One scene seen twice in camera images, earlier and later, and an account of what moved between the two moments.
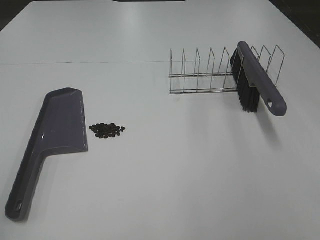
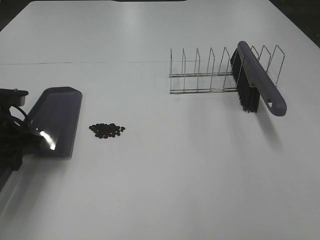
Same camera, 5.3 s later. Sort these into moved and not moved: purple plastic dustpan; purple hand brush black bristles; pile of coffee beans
Moved: purple plastic dustpan
Not moved: pile of coffee beans; purple hand brush black bristles
